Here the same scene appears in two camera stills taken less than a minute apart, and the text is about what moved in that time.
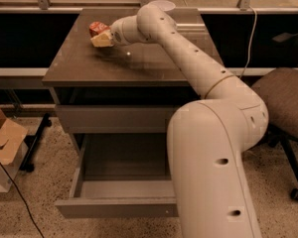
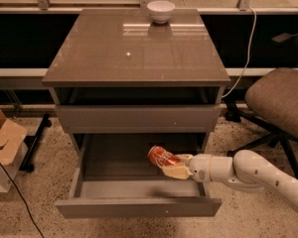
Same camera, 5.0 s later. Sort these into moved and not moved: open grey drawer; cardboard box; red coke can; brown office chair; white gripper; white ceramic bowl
Moved: white gripper; red coke can
Not moved: cardboard box; brown office chair; open grey drawer; white ceramic bowl
